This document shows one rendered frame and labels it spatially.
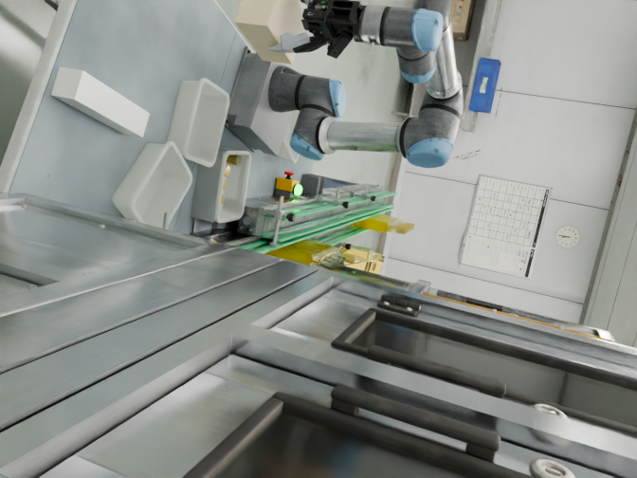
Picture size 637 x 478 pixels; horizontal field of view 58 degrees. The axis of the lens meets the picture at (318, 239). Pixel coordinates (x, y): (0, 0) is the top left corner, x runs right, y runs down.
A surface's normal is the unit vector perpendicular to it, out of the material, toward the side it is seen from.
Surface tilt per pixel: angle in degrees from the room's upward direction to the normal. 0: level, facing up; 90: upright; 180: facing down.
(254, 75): 90
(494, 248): 90
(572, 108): 90
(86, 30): 0
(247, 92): 90
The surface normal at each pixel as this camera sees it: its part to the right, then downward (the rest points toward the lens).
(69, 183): 0.92, 0.22
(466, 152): -0.34, 0.12
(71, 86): -0.28, -0.15
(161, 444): 0.17, -0.97
